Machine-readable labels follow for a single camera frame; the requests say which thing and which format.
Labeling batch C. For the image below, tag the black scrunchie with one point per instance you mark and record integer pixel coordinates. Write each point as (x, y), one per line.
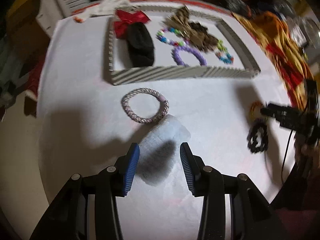
(258, 136)

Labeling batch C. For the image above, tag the black plastic bag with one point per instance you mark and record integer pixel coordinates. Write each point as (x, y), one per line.
(233, 5)

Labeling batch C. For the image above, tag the red satin bow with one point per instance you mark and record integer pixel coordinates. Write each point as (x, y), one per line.
(124, 19)

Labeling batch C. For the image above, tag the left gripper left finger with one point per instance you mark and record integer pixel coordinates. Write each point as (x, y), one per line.
(126, 166)

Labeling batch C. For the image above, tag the leopard print bow scrunchie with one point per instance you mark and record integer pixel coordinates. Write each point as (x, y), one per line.
(196, 33)

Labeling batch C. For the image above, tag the black fabric hair piece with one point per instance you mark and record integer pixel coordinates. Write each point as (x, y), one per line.
(140, 45)

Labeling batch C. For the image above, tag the white glove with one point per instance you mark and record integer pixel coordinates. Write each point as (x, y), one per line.
(104, 8)

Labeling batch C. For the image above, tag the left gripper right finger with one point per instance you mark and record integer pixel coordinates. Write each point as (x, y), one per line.
(192, 167)

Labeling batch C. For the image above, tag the orange red floral blanket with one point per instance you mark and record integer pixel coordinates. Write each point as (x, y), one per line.
(272, 36)

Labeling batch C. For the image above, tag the striped cardboard tray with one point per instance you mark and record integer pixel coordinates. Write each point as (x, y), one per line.
(176, 58)

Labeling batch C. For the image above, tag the light blue fluffy scrunchie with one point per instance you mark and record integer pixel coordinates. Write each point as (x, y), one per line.
(159, 150)

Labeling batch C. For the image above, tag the white coat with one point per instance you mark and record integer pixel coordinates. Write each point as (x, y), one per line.
(50, 12)

